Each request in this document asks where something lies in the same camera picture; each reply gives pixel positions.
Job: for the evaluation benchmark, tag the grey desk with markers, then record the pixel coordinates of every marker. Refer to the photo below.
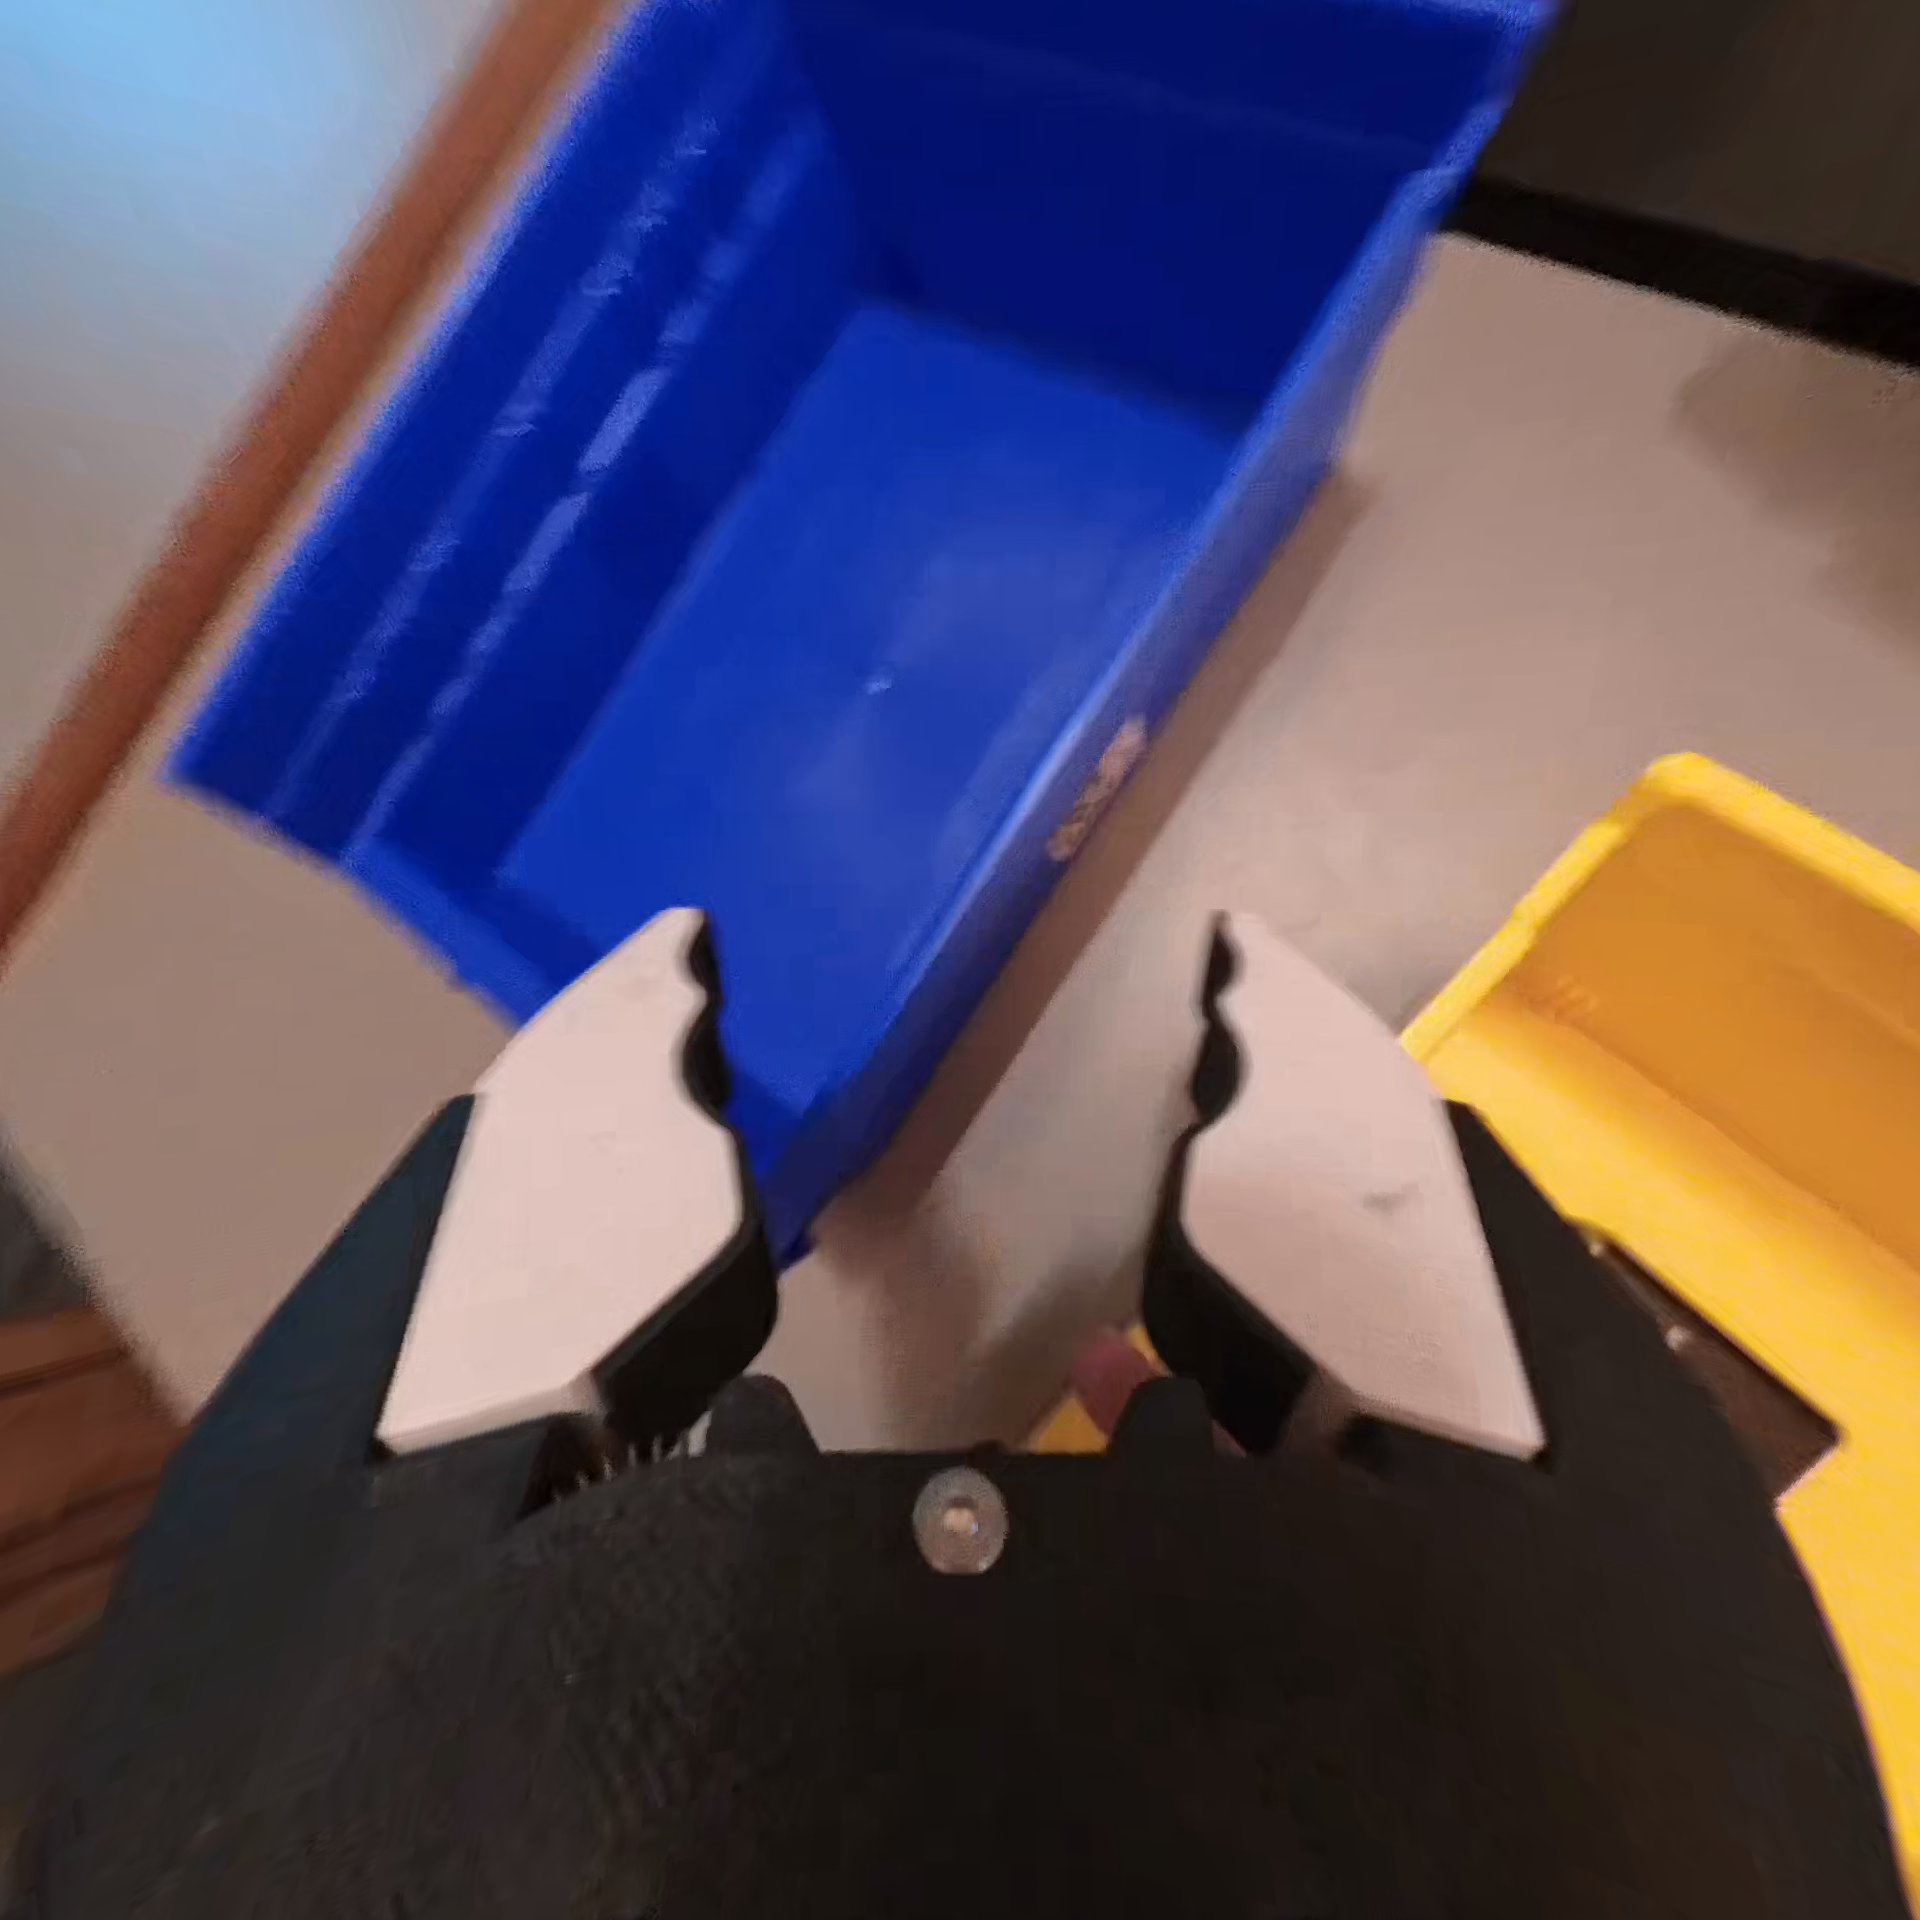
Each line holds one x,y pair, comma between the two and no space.
1471,600

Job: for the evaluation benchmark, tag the black bin divider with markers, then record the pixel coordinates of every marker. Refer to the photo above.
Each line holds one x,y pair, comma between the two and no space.
1725,1382

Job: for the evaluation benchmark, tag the blue storage bin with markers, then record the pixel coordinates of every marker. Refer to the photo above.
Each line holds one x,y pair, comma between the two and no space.
901,600

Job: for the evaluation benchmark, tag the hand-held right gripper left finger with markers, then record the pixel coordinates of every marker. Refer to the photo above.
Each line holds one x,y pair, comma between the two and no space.
586,1186

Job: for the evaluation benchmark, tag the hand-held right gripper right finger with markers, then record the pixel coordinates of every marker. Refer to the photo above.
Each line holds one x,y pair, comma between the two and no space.
1335,1202

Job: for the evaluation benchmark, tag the yellow storage bin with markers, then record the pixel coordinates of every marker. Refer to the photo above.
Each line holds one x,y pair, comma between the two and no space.
1725,1051

